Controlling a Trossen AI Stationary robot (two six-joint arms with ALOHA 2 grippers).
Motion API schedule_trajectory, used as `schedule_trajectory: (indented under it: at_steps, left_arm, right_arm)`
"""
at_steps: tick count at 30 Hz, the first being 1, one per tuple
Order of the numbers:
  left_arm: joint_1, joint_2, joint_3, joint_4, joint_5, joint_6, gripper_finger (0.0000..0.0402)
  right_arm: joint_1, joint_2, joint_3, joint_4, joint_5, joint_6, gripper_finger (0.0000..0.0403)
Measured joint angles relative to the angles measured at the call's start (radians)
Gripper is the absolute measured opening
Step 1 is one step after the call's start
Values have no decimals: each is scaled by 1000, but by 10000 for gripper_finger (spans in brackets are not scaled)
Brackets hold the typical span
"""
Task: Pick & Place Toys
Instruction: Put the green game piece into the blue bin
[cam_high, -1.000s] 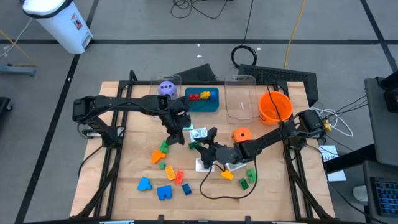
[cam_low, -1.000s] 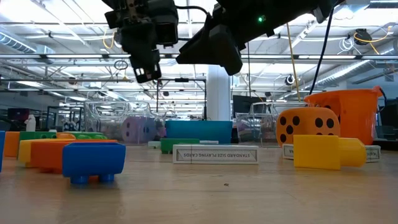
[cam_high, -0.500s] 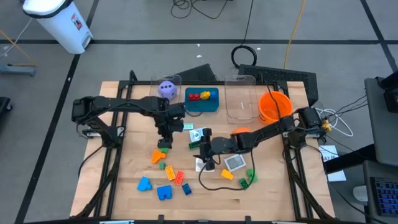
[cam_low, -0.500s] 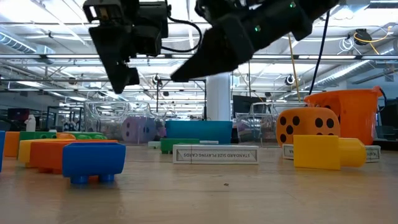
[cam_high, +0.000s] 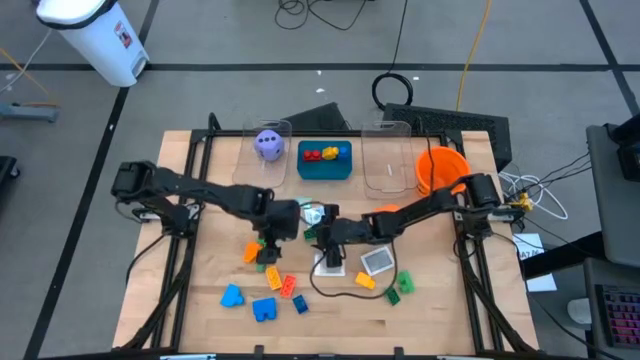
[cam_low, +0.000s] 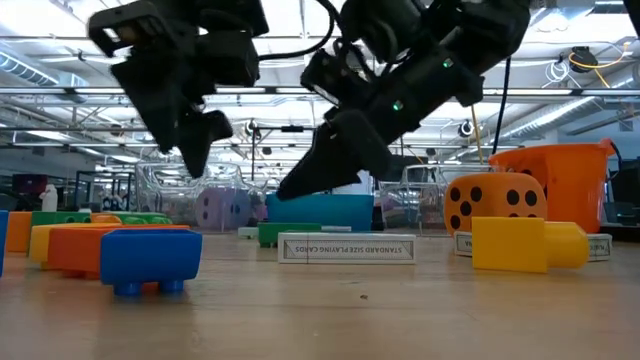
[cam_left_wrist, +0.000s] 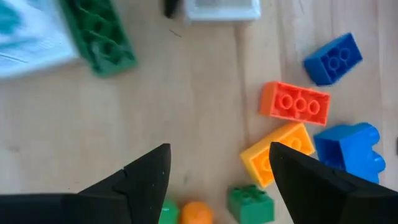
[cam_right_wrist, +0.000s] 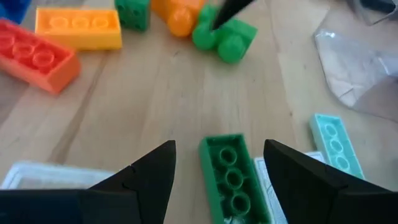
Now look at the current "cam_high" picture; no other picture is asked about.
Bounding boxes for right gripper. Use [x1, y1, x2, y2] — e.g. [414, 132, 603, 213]
[324, 217, 374, 269]

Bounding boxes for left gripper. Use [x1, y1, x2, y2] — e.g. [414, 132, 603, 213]
[256, 198, 302, 265]

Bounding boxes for orange long brick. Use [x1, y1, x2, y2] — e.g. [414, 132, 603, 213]
[279, 274, 298, 300]

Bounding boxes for purple foam dice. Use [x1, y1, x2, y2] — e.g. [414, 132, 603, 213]
[253, 129, 286, 162]

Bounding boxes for orange single-stud block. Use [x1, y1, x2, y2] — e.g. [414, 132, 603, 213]
[242, 241, 263, 265]

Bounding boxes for blue-patterned playing card deck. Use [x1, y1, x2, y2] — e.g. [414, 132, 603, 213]
[303, 205, 326, 227]

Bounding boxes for blue two-stud block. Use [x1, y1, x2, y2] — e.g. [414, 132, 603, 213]
[251, 297, 279, 323]

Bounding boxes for light blue single-stud block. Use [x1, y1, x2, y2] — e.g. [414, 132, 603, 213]
[219, 283, 246, 309]

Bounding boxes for green studded toy block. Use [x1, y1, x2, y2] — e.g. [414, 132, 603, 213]
[396, 270, 416, 295]

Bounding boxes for clear plastic container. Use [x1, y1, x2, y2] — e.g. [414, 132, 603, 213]
[232, 118, 294, 189]
[359, 119, 419, 200]

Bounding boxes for teal plastic bin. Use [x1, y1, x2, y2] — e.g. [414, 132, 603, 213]
[296, 139, 354, 181]

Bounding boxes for orange pumpkin bucket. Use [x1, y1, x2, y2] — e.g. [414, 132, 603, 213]
[414, 145, 472, 197]

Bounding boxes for black flat panel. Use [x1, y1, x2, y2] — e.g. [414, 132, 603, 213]
[282, 101, 351, 132]

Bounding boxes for white paper sheet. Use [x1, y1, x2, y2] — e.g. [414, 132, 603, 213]
[512, 232, 546, 261]
[524, 272, 559, 294]

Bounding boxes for white computer mouse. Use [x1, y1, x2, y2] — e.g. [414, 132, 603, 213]
[566, 297, 594, 325]

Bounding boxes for black floor object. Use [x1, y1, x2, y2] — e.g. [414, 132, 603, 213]
[0, 155, 21, 181]

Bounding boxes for dark grey desk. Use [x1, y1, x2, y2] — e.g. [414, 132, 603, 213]
[582, 257, 640, 360]

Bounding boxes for white trash bin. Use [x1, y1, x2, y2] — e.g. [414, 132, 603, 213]
[34, 0, 151, 89]

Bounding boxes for grey floor stand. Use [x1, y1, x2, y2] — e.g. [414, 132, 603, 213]
[0, 102, 61, 124]

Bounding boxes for computer keyboard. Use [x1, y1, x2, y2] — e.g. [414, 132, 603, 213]
[594, 283, 640, 350]

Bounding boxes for black desk device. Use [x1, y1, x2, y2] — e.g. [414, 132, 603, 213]
[604, 113, 640, 182]

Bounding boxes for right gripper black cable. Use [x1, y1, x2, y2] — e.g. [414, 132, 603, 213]
[308, 238, 400, 301]

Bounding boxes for black table frame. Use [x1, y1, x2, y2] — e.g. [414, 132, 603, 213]
[119, 112, 539, 360]

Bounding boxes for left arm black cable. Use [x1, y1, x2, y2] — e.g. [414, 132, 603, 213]
[124, 232, 169, 286]

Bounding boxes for coiled black cable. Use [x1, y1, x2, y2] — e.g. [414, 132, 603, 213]
[370, 0, 415, 112]

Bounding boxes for white cable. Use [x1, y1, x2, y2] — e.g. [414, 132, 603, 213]
[498, 171, 570, 221]

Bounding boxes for black floor cable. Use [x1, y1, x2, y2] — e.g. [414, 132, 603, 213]
[273, 0, 371, 31]

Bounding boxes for black cable bundle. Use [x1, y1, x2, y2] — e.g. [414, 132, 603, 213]
[544, 151, 592, 194]

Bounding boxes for yellow floor cable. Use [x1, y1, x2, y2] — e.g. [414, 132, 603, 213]
[455, 0, 495, 112]

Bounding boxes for orange thin cable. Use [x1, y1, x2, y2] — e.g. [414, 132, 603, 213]
[0, 47, 51, 96]

